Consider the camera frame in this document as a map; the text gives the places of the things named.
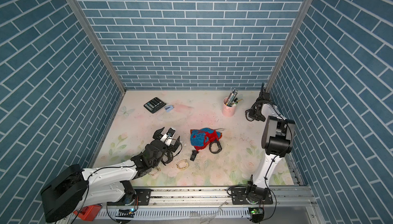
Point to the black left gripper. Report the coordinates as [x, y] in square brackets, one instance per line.
[174, 148]

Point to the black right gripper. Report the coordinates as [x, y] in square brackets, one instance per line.
[252, 114]

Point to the red blue towel cloth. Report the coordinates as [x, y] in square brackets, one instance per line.
[201, 138]

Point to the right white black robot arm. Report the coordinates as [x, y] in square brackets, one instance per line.
[277, 141]

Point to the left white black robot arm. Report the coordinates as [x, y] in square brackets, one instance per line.
[75, 188]

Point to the gold watch right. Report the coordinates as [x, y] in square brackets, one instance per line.
[182, 165]

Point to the gold watch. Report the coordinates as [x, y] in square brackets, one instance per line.
[154, 171]
[182, 165]

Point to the gold watch left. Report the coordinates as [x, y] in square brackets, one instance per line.
[154, 171]

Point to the light blue stapler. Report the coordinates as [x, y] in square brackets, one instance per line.
[169, 108]

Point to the pens in cup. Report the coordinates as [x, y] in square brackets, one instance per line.
[232, 98]

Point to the black desktop calculator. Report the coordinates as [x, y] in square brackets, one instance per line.
[154, 105]

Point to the pink pen holder cup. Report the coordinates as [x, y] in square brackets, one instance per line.
[227, 111]

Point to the red box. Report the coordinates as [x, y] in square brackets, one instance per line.
[88, 213]

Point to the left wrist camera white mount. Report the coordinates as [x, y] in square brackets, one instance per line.
[168, 137]

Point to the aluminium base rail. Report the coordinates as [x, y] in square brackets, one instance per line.
[289, 204]

